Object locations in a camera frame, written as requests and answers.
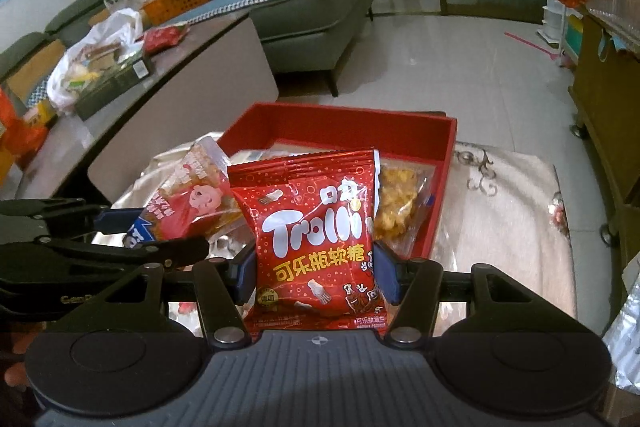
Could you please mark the red Trolli candy bag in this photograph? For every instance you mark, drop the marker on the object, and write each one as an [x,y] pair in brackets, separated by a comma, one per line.
[312,217]

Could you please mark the dark green long box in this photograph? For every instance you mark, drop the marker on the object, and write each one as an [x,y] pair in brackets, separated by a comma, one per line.
[112,83]

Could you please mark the red rectangular storage box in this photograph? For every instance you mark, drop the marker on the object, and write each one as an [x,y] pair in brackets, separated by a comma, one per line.
[414,136]

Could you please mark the grey sofa ottoman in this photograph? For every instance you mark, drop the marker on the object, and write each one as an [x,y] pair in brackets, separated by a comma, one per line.
[296,35]

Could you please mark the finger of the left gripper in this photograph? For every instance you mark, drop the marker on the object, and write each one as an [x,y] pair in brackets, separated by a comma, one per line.
[64,216]
[172,253]

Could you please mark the white plastic bag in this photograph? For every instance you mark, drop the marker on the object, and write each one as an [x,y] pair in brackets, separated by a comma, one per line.
[77,68]

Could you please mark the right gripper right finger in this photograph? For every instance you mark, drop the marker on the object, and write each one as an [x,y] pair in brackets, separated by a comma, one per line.
[412,286]

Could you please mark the wooden cabinet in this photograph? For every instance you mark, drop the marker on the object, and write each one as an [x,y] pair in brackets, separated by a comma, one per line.
[606,94]

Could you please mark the small red packet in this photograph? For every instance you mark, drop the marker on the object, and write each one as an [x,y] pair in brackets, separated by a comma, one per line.
[159,39]

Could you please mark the floral table cloth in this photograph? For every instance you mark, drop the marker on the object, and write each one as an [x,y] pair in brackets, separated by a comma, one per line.
[506,209]

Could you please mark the grey coffee table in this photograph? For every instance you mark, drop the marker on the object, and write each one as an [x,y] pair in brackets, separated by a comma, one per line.
[211,78]

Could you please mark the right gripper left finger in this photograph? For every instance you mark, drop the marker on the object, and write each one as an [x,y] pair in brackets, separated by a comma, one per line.
[221,285]

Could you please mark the orange plastic bag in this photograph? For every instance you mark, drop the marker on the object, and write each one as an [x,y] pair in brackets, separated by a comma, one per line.
[22,136]

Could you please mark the silver foil bag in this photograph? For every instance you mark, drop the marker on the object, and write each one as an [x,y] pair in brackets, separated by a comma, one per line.
[622,340]

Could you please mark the orange plastic basket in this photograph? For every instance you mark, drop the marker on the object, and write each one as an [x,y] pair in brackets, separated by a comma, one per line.
[160,11]

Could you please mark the clear bag yellow cookies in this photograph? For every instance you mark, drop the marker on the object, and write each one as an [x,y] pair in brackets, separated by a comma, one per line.
[404,203]

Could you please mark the blue red snack bag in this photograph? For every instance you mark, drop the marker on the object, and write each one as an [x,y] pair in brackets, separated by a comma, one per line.
[195,200]

